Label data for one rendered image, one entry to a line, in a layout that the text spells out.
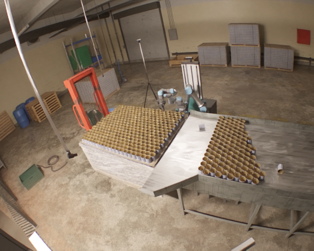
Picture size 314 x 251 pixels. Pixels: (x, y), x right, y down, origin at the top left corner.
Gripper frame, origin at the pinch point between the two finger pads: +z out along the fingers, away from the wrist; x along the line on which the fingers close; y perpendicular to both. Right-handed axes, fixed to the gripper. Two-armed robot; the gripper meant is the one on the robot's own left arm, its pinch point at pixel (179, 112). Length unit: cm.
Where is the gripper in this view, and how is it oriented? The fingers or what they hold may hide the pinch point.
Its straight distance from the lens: 287.7
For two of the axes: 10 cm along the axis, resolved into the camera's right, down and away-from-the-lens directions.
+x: -8.6, -1.6, 4.8
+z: -4.8, 5.6, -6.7
